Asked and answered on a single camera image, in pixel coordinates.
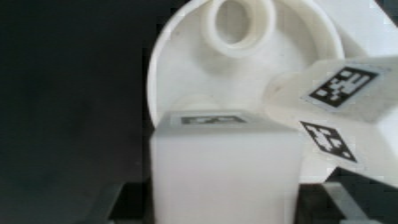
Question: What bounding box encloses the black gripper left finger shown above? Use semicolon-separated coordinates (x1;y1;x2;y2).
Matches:
87;182;149;224

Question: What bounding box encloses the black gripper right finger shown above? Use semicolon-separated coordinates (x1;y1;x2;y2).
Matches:
298;182;380;224

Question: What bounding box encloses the white stool leg with tag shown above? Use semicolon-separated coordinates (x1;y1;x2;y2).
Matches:
264;55;398;188

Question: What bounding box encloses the white round stool seat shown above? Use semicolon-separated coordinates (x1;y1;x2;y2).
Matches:
145;0;398;185

